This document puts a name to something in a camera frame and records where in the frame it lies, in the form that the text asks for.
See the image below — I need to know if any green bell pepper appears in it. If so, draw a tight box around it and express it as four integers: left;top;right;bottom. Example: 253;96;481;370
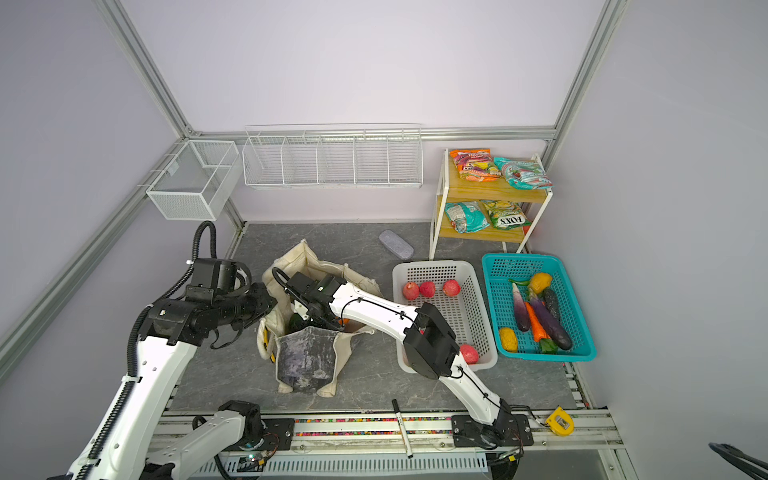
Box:
287;313;307;333

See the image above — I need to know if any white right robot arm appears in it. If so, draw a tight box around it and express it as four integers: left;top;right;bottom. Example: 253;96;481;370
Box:
271;267;526;448

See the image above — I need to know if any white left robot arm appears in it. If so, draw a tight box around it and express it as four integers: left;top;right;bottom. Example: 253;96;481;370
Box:
64;221;277;479

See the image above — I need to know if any green Fox's candy bag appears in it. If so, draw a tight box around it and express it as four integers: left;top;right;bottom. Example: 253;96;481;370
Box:
480;200;531;231

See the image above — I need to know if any orange pink snack bag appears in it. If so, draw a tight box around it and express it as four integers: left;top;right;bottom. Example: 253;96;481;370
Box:
449;149;502;182

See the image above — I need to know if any teal red snack bag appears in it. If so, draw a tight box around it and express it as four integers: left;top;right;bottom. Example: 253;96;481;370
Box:
494;157;552;190

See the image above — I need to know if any grey fabric glasses case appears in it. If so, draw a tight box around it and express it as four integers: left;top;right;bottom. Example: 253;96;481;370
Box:
379;229;415;260

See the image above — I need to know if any white plastic basket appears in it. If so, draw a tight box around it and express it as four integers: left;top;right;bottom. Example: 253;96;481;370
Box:
392;260;498;371

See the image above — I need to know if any black white marker pen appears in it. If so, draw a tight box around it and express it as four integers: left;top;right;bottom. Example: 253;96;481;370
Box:
391;399;414;459

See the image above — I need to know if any teal plastic basket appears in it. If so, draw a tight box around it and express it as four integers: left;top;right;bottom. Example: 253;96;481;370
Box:
482;253;597;362

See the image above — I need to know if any white metal wooden shelf rack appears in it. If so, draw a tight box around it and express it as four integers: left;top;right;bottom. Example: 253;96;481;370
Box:
428;149;553;260

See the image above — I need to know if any yellow corn cob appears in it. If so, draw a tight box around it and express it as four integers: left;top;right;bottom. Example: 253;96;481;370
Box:
499;327;518;353

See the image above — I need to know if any light purple eggplant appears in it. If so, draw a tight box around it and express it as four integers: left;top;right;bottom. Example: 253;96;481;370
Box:
512;283;531;332

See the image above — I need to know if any yellow bell pepper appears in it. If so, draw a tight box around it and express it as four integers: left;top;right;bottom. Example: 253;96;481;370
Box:
528;272;552;296

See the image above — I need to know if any orange carrot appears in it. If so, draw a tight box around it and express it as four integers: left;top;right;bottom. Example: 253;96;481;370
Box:
525;302;559;355

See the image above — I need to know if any dark cucumber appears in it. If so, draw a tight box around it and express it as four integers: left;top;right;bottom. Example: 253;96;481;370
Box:
541;287;561;321

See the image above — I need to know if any black tripod leg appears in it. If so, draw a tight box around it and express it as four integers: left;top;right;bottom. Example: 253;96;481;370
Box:
708;442;768;480

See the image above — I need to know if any white mesh wall box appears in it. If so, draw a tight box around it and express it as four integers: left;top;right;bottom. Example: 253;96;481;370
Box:
147;140;243;221

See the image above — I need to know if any white wire wall basket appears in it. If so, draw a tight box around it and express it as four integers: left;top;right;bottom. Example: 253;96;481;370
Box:
242;123;424;189

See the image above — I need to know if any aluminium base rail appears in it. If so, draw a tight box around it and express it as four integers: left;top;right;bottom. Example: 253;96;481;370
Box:
146;407;625;480

